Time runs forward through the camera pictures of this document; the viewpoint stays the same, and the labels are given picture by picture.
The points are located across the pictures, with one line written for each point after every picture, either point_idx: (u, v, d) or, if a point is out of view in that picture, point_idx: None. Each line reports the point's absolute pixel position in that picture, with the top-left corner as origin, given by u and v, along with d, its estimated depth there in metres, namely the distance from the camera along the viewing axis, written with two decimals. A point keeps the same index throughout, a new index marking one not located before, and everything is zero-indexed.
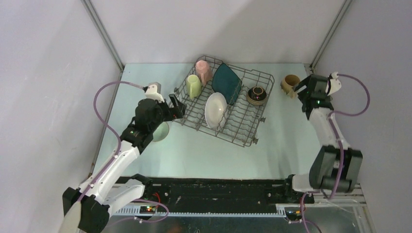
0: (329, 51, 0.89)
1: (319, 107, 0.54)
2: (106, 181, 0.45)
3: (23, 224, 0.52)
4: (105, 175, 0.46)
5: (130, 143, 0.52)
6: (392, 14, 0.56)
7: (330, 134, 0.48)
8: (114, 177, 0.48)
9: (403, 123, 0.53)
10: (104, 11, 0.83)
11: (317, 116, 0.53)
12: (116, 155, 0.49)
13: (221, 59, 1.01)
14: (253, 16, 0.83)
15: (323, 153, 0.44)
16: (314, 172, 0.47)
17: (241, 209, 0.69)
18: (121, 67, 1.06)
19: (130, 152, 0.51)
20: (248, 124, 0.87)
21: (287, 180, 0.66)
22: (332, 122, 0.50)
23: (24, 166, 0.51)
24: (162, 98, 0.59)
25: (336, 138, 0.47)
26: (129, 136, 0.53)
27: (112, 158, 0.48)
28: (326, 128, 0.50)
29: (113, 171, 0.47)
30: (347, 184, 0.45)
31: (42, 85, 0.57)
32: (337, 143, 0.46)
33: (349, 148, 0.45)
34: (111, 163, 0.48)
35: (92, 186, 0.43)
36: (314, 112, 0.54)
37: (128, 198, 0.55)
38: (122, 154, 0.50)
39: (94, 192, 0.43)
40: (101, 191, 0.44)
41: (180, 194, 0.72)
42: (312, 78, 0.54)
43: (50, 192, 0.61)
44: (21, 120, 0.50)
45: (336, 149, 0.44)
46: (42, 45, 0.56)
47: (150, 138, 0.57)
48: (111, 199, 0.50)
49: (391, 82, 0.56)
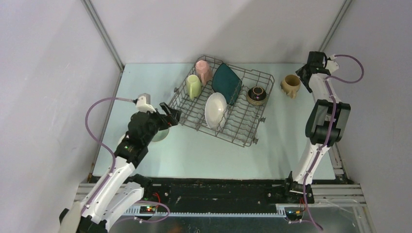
0: (330, 51, 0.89)
1: (317, 73, 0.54)
2: (101, 200, 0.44)
3: (24, 224, 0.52)
4: (100, 194, 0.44)
5: (125, 159, 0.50)
6: (392, 13, 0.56)
7: (325, 91, 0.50)
8: (111, 194, 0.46)
9: (403, 123, 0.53)
10: (104, 11, 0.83)
11: (315, 79, 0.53)
12: (111, 173, 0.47)
13: (221, 59, 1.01)
14: (253, 16, 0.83)
15: (316, 106, 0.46)
16: (309, 124, 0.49)
17: (241, 209, 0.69)
18: (121, 67, 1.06)
19: (126, 169, 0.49)
20: (248, 124, 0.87)
21: (287, 180, 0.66)
22: (328, 84, 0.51)
23: (25, 166, 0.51)
24: (152, 108, 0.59)
25: (330, 95, 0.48)
26: (123, 151, 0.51)
27: (107, 176, 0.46)
28: (322, 87, 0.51)
29: (109, 189, 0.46)
30: (338, 135, 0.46)
31: (43, 84, 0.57)
32: (331, 99, 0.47)
33: (341, 102, 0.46)
34: (106, 181, 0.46)
35: (88, 207, 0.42)
36: (312, 77, 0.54)
37: (126, 205, 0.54)
38: (117, 172, 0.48)
39: (91, 213, 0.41)
40: (97, 210, 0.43)
41: (179, 194, 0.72)
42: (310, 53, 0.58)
43: (51, 192, 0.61)
44: (21, 120, 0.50)
45: (329, 103, 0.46)
46: (42, 45, 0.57)
47: (145, 151, 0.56)
48: (109, 211, 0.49)
49: (391, 81, 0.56)
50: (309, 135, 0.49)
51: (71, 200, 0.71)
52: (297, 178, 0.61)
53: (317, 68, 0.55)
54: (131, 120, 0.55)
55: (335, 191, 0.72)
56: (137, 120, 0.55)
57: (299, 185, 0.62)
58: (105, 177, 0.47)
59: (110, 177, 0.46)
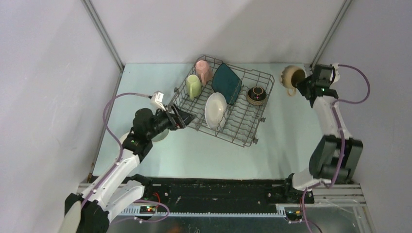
0: (330, 51, 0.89)
1: (324, 95, 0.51)
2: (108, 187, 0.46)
3: (24, 224, 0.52)
4: (107, 181, 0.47)
5: (131, 151, 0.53)
6: (392, 14, 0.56)
7: (333, 123, 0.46)
8: (116, 183, 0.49)
9: (402, 123, 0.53)
10: (104, 11, 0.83)
11: (321, 106, 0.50)
12: (118, 162, 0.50)
13: (221, 59, 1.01)
14: (254, 16, 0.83)
15: (323, 141, 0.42)
16: (315, 160, 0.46)
17: (241, 209, 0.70)
18: (121, 67, 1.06)
19: (131, 160, 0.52)
20: (248, 124, 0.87)
21: (287, 180, 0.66)
22: (335, 111, 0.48)
23: (25, 166, 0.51)
24: (163, 108, 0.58)
25: (338, 127, 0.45)
26: (130, 145, 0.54)
27: (114, 165, 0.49)
28: (329, 115, 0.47)
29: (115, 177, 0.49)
30: (347, 174, 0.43)
31: (43, 84, 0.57)
32: (339, 133, 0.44)
33: (351, 138, 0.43)
34: (113, 169, 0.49)
35: (94, 192, 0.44)
36: (317, 100, 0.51)
37: (128, 201, 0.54)
38: (123, 161, 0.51)
39: (96, 198, 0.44)
40: (103, 196, 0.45)
41: (180, 194, 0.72)
42: (317, 65, 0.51)
43: (50, 192, 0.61)
44: (21, 119, 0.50)
45: (336, 139, 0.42)
46: (42, 45, 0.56)
47: (150, 145, 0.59)
48: (111, 204, 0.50)
49: (392, 81, 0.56)
50: (314, 173, 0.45)
51: None
52: (298, 188, 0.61)
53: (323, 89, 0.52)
54: (137, 117, 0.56)
55: (335, 191, 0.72)
56: (139, 119, 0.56)
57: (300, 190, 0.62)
58: (112, 166, 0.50)
59: (117, 166, 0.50)
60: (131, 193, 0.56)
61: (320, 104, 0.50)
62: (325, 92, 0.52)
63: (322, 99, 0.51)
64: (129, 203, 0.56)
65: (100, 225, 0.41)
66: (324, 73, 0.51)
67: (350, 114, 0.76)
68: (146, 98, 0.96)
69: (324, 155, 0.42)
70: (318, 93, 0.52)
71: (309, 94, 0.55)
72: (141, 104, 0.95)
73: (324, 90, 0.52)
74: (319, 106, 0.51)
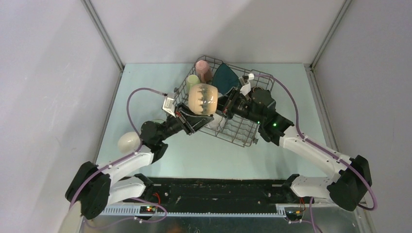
0: (330, 51, 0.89)
1: (285, 132, 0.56)
2: (122, 168, 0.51)
3: (23, 225, 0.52)
4: (122, 163, 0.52)
5: (149, 149, 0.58)
6: (393, 14, 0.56)
7: (326, 158, 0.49)
8: (127, 170, 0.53)
9: (403, 123, 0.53)
10: (104, 11, 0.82)
11: (294, 143, 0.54)
12: (136, 152, 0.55)
13: (221, 59, 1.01)
14: (254, 16, 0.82)
15: (345, 184, 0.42)
16: (343, 200, 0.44)
17: (240, 209, 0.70)
18: (121, 66, 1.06)
19: (147, 155, 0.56)
20: (248, 124, 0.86)
21: (286, 190, 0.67)
22: (310, 142, 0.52)
23: (24, 166, 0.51)
24: (172, 113, 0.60)
25: (336, 159, 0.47)
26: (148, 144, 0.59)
27: (132, 153, 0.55)
28: (315, 151, 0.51)
29: (130, 163, 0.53)
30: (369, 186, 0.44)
31: (43, 84, 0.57)
32: (340, 163, 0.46)
33: (352, 159, 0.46)
34: (130, 157, 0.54)
35: (110, 167, 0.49)
36: (285, 140, 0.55)
37: (125, 194, 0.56)
38: (141, 153, 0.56)
39: (110, 173, 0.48)
40: (114, 174, 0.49)
41: (180, 194, 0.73)
42: (264, 105, 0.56)
43: (50, 192, 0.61)
44: (21, 119, 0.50)
45: (350, 172, 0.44)
46: (42, 45, 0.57)
47: (165, 149, 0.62)
48: (112, 188, 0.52)
49: (395, 81, 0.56)
50: (352, 208, 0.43)
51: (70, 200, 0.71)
52: (302, 194, 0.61)
53: (275, 124, 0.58)
54: (145, 128, 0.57)
55: None
56: (146, 133, 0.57)
57: (298, 194, 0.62)
58: (130, 154, 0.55)
59: (134, 155, 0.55)
60: (130, 189, 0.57)
61: (290, 142, 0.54)
62: (279, 124, 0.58)
63: (285, 136, 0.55)
64: (128, 197, 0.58)
65: (99, 203, 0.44)
66: (270, 109, 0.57)
67: (351, 114, 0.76)
68: (156, 94, 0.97)
69: (353, 190, 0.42)
70: (277, 131, 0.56)
71: (265, 129, 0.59)
72: (141, 98, 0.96)
73: (275, 123, 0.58)
74: (292, 145, 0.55)
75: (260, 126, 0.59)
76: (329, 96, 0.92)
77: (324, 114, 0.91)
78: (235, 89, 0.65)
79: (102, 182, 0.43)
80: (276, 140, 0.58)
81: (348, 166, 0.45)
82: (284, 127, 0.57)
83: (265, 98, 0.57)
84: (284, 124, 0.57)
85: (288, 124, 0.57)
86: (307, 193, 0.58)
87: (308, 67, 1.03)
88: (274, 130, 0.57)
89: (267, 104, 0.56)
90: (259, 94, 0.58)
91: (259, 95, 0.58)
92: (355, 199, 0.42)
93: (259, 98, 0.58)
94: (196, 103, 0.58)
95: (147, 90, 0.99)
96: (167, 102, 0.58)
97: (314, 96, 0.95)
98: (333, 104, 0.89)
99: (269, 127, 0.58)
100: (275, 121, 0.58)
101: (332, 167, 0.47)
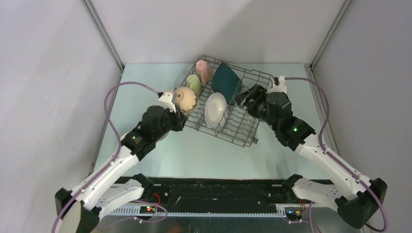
0: (330, 51, 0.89)
1: (305, 140, 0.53)
2: (98, 187, 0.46)
3: (23, 225, 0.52)
4: (97, 181, 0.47)
5: (130, 150, 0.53)
6: (394, 14, 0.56)
7: (345, 175, 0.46)
8: (108, 183, 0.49)
9: (403, 123, 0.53)
10: (103, 11, 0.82)
11: (313, 154, 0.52)
12: (113, 161, 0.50)
13: (221, 59, 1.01)
14: (254, 16, 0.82)
15: (360, 206, 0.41)
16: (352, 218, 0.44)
17: (241, 209, 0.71)
18: (121, 67, 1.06)
19: (128, 160, 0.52)
20: (248, 124, 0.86)
21: (287, 188, 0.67)
22: (331, 156, 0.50)
23: (24, 166, 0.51)
24: (171, 108, 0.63)
25: (355, 178, 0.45)
26: (131, 142, 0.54)
27: (108, 164, 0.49)
28: (333, 165, 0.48)
29: (108, 176, 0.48)
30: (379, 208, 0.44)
31: (43, 84, 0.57)
32: (359, 184, 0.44)
33: (371, 181, 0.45)
34: (107, 168, 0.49)
35: (83, 191, 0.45)
36: (304, 148, 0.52)
37: (123, 201, 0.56)
38: (119, 161, 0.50)
39: (84, 199, 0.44)
40: (92, 196, 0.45)
41: (180, 194, 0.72)
42: (277, 104, 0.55)
43: (51, 193, 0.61)
44: (21, 118, 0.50)
45: (366, 193, 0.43)
46: (42, 45, 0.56)
47: (151, 147, 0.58)
48: (105, 201, 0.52)
49: (396, 81, 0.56)
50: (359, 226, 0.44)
51: None
52: (302, 196, 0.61)
53: (297, 128, 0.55)
54: (147, 112, 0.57)
55: None
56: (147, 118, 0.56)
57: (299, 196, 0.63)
58: (107, 165, 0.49)
59: (111, 165, 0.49)
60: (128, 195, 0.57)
61: (309, 151, 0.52)
62: (299, 129, 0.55)
63: (305, 144, 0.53)
64: (126, 202, 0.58)
65: (88, 224, 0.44)
66: (287, 110, 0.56)
67: (351, 113, 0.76)
68: (155, 95, 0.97)
69: (366, 211, 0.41)
70: (297, 137, 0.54)
71: (282, 132, 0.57)
72: (141, 99, 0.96)
73: (296, 127, 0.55)
74: (310, 156, 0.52)
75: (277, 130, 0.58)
76: (329, 96, 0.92)
77: (324, 114, 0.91)
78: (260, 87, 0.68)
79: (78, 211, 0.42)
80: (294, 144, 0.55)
81: (366, 187, 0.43)
82: (305, 134, 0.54)
83: (279, 99, 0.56)
84: (305, 128, 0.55)
85: (310, 131, 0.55)
86: (308, 197, 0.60)
87: (308, 67, 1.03)
88: (293, 135, 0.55)
89: (282, 104, 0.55)
90: (273, 96, 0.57)
91: (272, 97, 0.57)
92: (365, 219, 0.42)
93: (274, 98, 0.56)
94: (187, 99, 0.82)
95: (143, 92, 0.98)
96: (171, 97, 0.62)
97: (314, 96, 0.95)
98: (333, 104, 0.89)
99: (287, 131, 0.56)
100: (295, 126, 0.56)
101: (350, 186, 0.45)
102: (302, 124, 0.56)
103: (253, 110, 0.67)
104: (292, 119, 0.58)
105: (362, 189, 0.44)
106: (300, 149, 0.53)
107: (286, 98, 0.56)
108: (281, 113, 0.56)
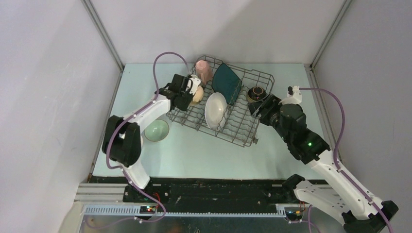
0: (330, 51, 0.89)
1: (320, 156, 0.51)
2: (145, 116, 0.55)
3: (24, 226, 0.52)
4: (144, 112, 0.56)
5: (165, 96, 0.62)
6: (395, 15, 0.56)
7: (357, 195, 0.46)
8: (149, 118, 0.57)
9: (403, 124, 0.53)
10: (103, 11, 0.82)
11: (326, 171, 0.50)
12: (154, 101, 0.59)
13: (221, 59, 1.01)
14: (254, 16, 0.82)
15: (371, 228, 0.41)
16: None
17: (241, 209, 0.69)
18: (121, 66, 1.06)
19: (164, 103, 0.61)
20: (248, 124, 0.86)
21: (287, 188, 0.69)
22: (345, 174, 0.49)
23: (24, 167, 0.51)
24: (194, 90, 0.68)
25: (368, 200, 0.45)
26: (164, 92, 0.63)
27: (150, 102, 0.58)
28: (346, 184, 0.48)
29: (150, 111, 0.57)
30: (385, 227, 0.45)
31: (43, 85, 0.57)
32: (371, 206, 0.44)
33: (384, 202, 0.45)
34: (149, 106, 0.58)
35: (135, 116, 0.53)
36: (317, 164, 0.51)
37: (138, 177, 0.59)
38: (159, 102, 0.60)
39: (136, 121, 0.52)
40: (141, 121, 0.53)
41: (180, 194, 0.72)
42: (291, 118, 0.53)
43: (50, 194, 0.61)
44: (21, 119, 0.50)
45: (377, 216, 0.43)
46: (42, 45, 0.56)
47: (179, 101, 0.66)
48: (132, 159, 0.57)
49: (397, 82, 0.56)
50: None
51: (71, 200, 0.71)
52: (302, 197, 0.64)
53: (311, 142, 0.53)
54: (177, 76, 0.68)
55: None
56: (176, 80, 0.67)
57: (301, 199, 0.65)
58: (149, 103, 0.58)
59: (153, 103, 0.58)
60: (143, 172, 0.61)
61: (323, 169, 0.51)
62: (314, 143, 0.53)
63: (319, 161, 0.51)
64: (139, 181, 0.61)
65: (135, 147, 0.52)
66: (300, 124, 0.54)
67: (351, 114, 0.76)
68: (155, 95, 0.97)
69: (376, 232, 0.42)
70: (311, 152, 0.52)
71: (295, 146, 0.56)
72: (141, 98, 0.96)
73: (310, 141, 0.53)
74: (322, 171, 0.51)
75: (290, 142, 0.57)
76: (328, 96, 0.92)
77: (324, 113, 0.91)
78: (274, 99, 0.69)
79: (133, 129, 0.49)
80: (307, 159, 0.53)
81: (379, 210, 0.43)
82: (319, 148, 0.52)
83: (293, 112, 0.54)
84: (320, 142, 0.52)
85: (324, 146, 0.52)
86: (310, 202, 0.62)
87: (308, 67, 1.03)
88: (306, 149, 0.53)
89: (296, 117, 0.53)
90: (287, 108, 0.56)
91: (287, 108, 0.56)
92: None
93: (287, 111, 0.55)
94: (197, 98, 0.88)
95: (144, 92, 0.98)
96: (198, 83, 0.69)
97: (314, 95, 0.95)
98: (333, 104, 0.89)
99: (301, 144, 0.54)
100: (309, 140, 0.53)
101: (363, 207, 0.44)
102: (317, 138, 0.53)
103: (265, 118, 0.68)
104: (307, 131, 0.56)
105: (374, 211, 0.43)
106: (314, 164, 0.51)
107: (301, 110, 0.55)
108: (295, 126, 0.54)
